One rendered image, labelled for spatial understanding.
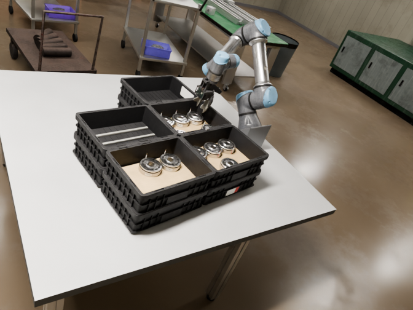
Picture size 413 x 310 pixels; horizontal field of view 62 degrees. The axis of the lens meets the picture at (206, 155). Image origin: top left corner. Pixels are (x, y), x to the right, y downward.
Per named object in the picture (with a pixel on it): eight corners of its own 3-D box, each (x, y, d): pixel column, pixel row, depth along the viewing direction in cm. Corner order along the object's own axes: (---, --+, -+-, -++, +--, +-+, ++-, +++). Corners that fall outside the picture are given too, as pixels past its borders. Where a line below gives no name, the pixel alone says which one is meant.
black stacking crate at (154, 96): (169, 90, 233) (173, 75, 227) (195, 114, 218) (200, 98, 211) (117, 95, 207) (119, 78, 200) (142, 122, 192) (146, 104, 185)
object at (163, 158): (173, 152, 169) (173, 151, 169) (184, 165, 164) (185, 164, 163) (156, 155, 163) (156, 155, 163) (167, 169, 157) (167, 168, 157)
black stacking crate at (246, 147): (209, 191, 161) (217, 173, 155) (173, 154, 176) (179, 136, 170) (261, 172, 187) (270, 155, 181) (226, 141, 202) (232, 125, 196)
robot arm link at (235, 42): (232, 28, 224) (196, 65, 194) (246, 22, 216) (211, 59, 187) (240, 43, 229) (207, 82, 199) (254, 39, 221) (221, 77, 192)
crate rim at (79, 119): (145, 107, 186) (146, 104, 185) (177, 139, 171) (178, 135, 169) (74, 116, 160) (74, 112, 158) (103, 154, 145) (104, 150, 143)
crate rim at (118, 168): (177, 139, 171) (178, 135, 169) (215, 176, 155) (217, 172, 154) (103, 154, 144) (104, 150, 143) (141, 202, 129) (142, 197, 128)
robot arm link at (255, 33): (259, 111, 217) (251, 27, 220) (280, 106, 207) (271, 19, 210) (249, 109, 208) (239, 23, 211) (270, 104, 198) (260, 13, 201)
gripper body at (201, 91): (193, 93, 191) (201, 74, 184) (204, 92, 197) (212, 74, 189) (201, 101, 187) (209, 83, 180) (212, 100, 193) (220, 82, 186)
